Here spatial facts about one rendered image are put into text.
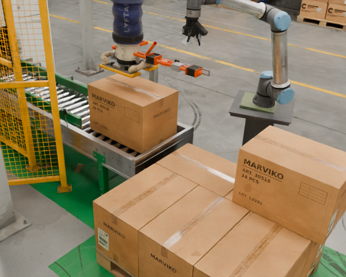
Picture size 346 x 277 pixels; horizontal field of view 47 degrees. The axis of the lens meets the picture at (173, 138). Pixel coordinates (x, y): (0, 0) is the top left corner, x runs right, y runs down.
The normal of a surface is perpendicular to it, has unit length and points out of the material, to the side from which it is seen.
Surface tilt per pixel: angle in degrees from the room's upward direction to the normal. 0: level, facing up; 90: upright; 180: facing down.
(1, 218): 90
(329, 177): 0
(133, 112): 90
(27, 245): 0
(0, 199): 90
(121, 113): 90
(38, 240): 0
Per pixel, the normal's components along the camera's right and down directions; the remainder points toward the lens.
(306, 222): -0.63, 0.37
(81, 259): 0.04, -0.87
